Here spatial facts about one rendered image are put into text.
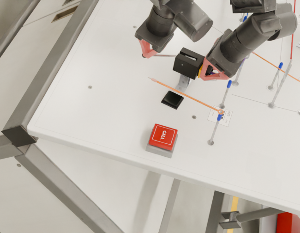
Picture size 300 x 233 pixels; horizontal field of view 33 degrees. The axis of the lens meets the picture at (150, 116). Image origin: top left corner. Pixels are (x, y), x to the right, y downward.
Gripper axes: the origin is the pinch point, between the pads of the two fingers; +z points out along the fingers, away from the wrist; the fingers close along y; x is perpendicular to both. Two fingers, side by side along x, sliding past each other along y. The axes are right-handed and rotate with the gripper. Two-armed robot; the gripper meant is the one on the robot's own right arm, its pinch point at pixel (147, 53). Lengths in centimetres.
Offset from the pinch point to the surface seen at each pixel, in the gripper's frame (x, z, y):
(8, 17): 77, 88, 53
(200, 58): -11.0, -6.2, 1.3
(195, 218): -53, 200, 81
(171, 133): -14.6, -1.7, -17.0
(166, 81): -7.0, 3.7, -1.0
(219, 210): -37, 37, -3
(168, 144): -15.4, -2.0, -20.0
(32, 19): 45, 41, 23
